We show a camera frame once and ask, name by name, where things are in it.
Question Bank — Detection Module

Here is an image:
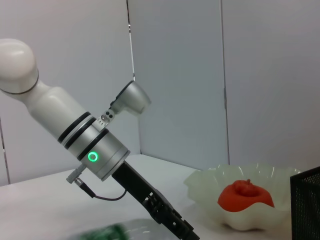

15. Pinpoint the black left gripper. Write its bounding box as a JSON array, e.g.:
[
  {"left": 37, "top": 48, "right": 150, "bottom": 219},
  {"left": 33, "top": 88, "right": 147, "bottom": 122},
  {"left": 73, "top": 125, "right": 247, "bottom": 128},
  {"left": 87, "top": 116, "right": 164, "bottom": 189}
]
[{"left": 111, "top": 161, "right": 201, "bottom": 240}]

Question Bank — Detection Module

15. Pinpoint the clear green-label water bottle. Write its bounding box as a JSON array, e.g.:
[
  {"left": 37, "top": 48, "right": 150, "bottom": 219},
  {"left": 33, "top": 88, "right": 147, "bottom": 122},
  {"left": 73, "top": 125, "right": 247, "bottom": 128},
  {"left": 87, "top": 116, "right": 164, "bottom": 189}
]
[{"left": 67, "top": 216, "right": 163, "bottom": 240}]

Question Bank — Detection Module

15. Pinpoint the black mesh pen holder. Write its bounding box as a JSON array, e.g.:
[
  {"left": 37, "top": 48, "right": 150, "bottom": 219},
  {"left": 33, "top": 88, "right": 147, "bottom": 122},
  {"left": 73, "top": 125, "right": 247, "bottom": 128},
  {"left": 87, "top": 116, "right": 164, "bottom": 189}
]
[{"left": 289, "top": 166, "right": 320, "bottom": 240}]

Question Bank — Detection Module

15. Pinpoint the pale green wavy glass bowl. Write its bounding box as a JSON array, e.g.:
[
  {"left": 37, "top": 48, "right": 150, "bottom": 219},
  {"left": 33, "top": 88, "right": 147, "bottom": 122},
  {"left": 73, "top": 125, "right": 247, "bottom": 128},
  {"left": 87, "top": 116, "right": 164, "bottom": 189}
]
[{"left": 183, "top": 162, "right": 302, "bottom": 232}]

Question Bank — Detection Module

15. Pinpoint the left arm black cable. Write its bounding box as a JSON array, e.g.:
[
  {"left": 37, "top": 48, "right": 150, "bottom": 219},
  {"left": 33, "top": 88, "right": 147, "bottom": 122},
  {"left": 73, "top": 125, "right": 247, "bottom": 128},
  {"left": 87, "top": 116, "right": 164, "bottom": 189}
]
[{"left": 65, "top": 166, "right": 128, "bottom": 201}]

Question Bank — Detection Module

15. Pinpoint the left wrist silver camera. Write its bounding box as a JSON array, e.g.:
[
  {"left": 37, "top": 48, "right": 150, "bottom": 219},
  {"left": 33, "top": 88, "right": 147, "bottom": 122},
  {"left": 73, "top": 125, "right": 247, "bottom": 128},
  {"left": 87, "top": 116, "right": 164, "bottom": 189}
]
[{"left": 96, "top": 80, "right": 152, "bottom": 131}]

